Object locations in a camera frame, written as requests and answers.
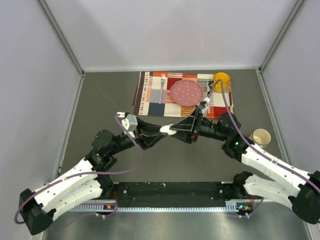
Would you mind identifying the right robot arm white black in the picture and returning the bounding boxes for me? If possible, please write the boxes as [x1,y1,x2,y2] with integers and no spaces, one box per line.
[168,110,320,225]

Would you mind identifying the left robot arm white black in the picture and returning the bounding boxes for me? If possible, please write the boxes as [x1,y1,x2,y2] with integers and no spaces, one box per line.
[14,114,177,236]

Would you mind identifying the yellow mug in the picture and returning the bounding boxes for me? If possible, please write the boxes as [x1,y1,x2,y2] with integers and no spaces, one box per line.
[208,72,231,93]

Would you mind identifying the white earbud case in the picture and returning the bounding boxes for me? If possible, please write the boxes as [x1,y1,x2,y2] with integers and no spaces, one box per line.
[159,124,177,136]

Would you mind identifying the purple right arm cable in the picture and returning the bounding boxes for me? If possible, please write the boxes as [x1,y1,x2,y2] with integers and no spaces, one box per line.
[206,79,320,218]

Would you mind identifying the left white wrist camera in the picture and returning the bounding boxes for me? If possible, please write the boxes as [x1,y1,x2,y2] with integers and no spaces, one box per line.
[115,112,138,133]

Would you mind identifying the grey slotted cable duct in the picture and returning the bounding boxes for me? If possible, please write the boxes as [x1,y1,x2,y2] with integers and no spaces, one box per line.
[72,199,253,213]

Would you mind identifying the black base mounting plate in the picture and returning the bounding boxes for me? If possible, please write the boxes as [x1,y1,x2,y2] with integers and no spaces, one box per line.
[84,181,253,208]

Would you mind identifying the patchwork colourful placemat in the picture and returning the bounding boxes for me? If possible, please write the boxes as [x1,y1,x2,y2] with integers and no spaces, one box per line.
[133,71,234,119]

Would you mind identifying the pink handled fork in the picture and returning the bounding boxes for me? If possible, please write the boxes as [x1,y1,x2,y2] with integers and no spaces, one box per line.
[158,73,166,104]

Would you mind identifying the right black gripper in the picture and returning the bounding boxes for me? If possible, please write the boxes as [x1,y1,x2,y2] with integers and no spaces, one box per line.
[170,108,229,143]

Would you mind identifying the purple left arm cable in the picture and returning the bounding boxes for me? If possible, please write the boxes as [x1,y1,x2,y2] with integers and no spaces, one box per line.
[13,113,145,235]

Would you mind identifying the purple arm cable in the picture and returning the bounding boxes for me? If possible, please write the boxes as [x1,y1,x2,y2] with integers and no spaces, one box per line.
[206,79,320,218]
[13,113,145,235]

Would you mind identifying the beige ceramic mug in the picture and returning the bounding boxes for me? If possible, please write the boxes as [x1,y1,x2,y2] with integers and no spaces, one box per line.
[249,128,272,148]

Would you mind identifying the pink dotted plate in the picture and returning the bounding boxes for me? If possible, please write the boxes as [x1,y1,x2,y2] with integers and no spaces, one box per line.
[170,80,204,107]

